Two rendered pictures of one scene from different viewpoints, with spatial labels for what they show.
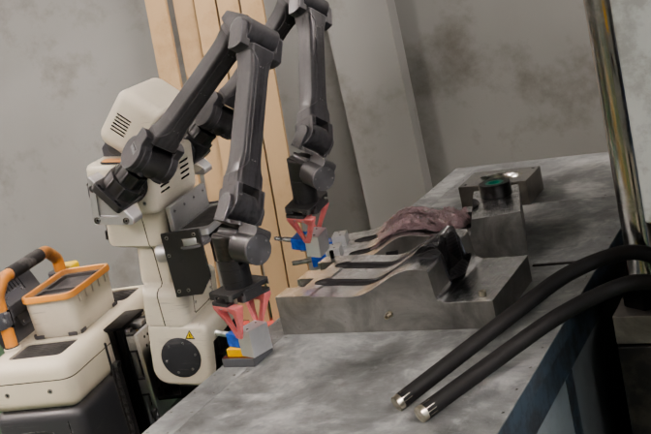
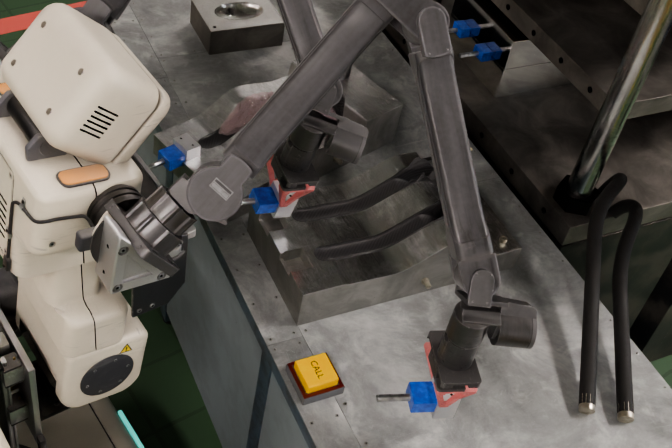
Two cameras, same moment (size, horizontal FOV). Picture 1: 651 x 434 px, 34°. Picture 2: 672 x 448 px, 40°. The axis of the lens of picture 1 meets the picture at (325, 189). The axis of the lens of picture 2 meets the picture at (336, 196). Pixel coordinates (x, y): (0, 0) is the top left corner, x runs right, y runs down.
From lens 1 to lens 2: 2.13 m
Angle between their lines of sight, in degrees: 61
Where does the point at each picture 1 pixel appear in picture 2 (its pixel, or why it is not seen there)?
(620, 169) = (624, 113)
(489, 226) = (377, 123)
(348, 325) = (375, 300)
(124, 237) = (47, 264)
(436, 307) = not seen: hidden behind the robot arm
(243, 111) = (462, 150)
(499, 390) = not seen: hidden behind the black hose
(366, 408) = (553, 421)
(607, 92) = (652, 53)
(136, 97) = (127, 76)
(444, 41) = not seen: outside the picture
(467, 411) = (638, 395)
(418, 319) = (448, 277)
